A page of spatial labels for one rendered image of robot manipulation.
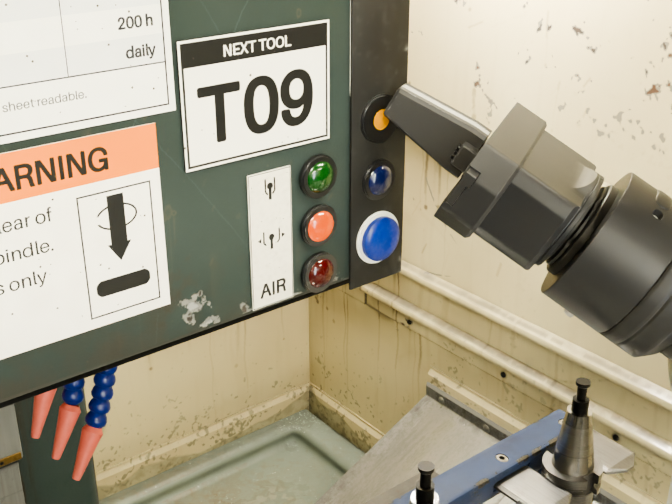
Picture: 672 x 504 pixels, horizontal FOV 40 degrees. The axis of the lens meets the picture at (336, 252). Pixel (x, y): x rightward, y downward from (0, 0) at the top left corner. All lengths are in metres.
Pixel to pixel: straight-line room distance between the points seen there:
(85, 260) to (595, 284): 0.28
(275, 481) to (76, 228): 1.57
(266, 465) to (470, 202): 1.59
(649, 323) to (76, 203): 0.31
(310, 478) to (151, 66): 1.61
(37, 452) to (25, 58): 0.99
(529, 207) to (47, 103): 0.26
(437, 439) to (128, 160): 1.31
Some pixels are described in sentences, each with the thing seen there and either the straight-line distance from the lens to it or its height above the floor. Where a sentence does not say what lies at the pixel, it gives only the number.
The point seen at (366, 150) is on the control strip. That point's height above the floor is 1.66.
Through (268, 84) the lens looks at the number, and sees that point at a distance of 0.52.
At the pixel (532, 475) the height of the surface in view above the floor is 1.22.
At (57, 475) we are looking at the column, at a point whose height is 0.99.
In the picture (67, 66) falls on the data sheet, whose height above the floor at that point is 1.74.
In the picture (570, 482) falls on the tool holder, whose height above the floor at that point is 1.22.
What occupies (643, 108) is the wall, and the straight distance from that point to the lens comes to 1.32.
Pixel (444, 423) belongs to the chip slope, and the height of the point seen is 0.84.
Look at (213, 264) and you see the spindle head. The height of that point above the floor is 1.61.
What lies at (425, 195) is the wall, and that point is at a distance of 1.65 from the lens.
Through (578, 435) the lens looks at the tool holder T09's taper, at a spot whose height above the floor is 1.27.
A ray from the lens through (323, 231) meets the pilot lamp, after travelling 0.57.
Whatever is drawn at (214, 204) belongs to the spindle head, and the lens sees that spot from 0.52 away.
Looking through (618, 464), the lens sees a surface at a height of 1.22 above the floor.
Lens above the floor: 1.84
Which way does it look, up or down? 25 degrees down
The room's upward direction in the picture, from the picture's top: straight up
